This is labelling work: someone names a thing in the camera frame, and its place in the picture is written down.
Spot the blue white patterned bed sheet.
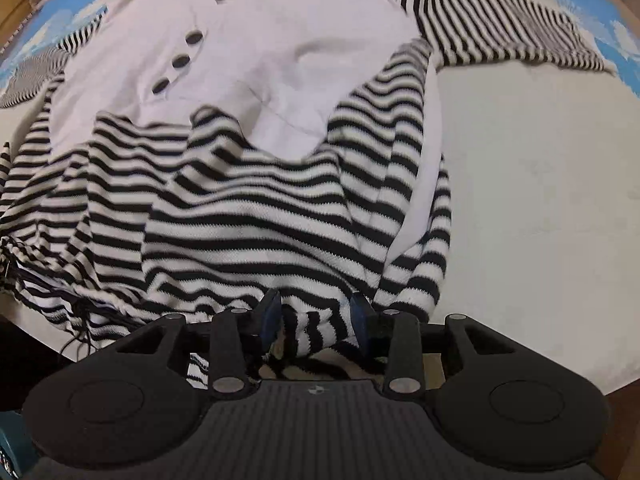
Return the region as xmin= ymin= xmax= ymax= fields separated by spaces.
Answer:
xmin=1 ymin=0 xmax=639 ymax=391

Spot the striped white hooded sweater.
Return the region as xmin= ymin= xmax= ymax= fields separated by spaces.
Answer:
xmin=1 ymin=0 xmax=612 ymax=379

